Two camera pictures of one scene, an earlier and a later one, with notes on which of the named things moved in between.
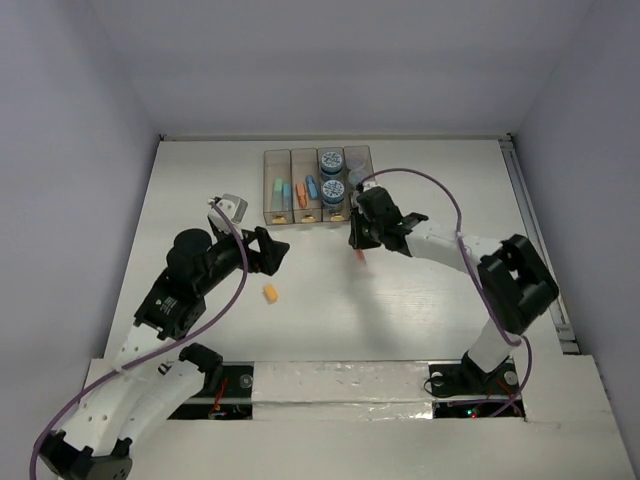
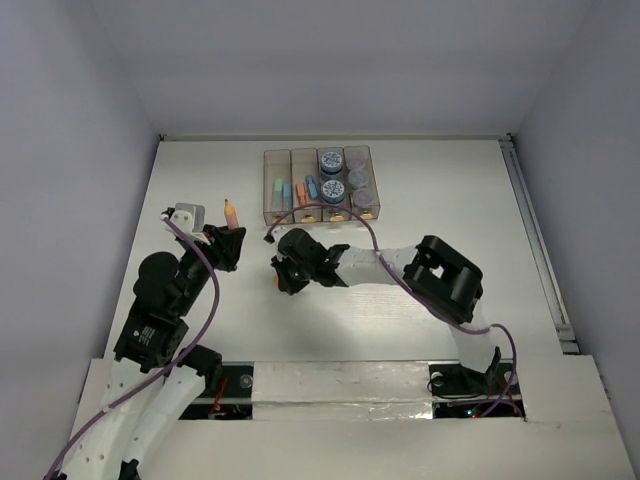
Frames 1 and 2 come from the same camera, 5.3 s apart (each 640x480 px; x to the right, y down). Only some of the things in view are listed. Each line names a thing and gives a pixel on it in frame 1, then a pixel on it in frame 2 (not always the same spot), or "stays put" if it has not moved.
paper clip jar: [356, 176] stays put
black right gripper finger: [359, 237] → [290, 278]
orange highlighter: [301, 194] stays put
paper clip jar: [356, 160] stays put
